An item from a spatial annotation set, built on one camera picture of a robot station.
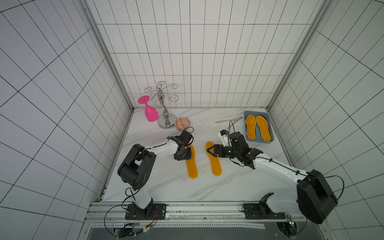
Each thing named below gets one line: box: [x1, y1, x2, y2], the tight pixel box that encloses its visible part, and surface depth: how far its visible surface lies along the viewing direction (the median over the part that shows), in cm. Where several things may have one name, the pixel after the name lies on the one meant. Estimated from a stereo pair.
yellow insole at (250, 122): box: [245, 114, 256, 140], surface depth 109 cm
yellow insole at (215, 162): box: [205, 141, 223, 176], surface depth 91 cm
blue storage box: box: [244, 110, 274, 144], surface depth 106 cm
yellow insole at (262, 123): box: [256, 115, 272, 142], surface depth 108 cm
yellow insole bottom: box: [186, 144, 199, 179], surface depth 91 cm
